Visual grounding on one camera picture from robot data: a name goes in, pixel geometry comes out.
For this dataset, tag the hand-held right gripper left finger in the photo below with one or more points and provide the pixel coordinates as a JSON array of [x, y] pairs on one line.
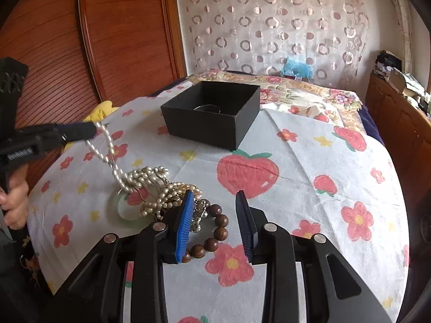
[[184, 228]]

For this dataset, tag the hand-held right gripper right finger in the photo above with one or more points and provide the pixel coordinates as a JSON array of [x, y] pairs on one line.
[[243, 222]]

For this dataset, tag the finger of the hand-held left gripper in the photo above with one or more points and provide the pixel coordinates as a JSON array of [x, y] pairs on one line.
[[79, 132]]

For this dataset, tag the black cardboard box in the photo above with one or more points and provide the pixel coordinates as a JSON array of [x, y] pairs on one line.
[[215, 128]]

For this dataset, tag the person's left hand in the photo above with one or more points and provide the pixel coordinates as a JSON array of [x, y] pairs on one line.
[[15, 202]]

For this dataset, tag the yellow cloth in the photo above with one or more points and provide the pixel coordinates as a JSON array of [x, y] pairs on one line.
[[99, 111]]

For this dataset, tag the pale green jade bangle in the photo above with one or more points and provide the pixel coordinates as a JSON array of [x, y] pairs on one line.
[[126, 218]]

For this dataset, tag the strawberry print white cloth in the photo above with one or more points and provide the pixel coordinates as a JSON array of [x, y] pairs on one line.
[[303, 175]]

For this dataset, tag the wooden headboard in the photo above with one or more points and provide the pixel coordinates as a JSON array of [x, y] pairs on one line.
[[118, 40]]

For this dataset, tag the silver bangle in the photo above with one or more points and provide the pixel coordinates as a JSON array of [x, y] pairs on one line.
[[207, 108]]

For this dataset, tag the floral bed sheet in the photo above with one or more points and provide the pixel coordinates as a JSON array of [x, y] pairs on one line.
[[293, 92]]

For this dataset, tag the blue plastic bag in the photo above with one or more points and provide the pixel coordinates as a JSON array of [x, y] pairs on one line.
[[298, 69]]

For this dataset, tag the wooden cabinet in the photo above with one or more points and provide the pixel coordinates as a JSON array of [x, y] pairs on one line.
[[400, 124]]

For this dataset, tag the circle pattern sheer curtain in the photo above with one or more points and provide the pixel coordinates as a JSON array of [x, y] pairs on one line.
[[269, 23]]

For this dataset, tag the clutter pile on cabinet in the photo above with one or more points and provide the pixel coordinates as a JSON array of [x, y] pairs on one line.
[[399, 77]]

